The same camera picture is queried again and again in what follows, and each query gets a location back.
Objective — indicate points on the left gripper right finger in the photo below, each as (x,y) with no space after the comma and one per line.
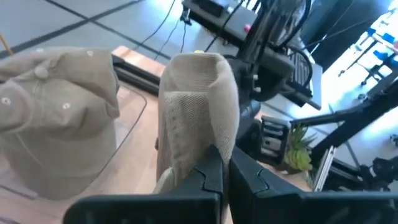
(280,205)

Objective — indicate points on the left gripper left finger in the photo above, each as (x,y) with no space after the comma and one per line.
(155,208)

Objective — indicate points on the beige ribbed-brim cap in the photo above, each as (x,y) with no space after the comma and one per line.
(196,118)

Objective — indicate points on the smooth beige cap with eyelets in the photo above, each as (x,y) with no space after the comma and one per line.
(56,124)

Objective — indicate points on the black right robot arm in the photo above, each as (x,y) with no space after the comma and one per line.
(270,62)

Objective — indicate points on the green succulent plant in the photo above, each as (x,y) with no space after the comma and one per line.
(298,152)

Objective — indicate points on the aluminium extrusion bar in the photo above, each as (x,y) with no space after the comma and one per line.
(323,168)

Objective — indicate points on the black slotted box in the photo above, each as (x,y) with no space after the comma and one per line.
(275,140)

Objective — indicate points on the black stand base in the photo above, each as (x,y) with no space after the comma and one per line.
(382,171)

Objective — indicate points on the pink knob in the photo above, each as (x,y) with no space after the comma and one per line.
(247,28)

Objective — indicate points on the black panel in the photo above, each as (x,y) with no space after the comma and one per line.
(342,28)

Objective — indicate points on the blue clamp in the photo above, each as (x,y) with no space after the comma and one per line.
(371,32)
(388,38)

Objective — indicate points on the black floor platform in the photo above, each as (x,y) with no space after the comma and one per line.
(217,18)

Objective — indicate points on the yellow stick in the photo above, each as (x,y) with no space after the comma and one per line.
(5,45)

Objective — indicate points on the black frame leg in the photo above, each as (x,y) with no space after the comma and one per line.
(357,115)

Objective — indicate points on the black table edge rail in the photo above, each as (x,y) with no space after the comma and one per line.
(136,74)

